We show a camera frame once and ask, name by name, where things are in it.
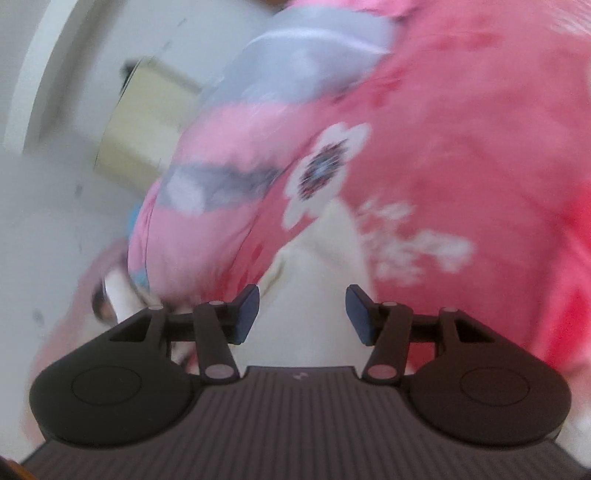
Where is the cream white knit sweater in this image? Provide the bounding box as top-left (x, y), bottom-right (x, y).
top-left (232, 200), bottom-right (374, 372)

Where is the white striped garment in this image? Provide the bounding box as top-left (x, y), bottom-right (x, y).
top-left (91, 264), bottom-right (191, 327)

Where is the pink red floral bedsheet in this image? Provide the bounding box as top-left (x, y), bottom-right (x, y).
top-left (225, 0), bottom-right (591, 416)

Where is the beige wooden cabinet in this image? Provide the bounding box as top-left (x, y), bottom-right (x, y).
top-left (95, 58), bottom-right (202, 192)

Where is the pink grey floral duvet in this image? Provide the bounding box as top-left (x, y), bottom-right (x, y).
top-left (127, 1), bottom-right (415, 304)

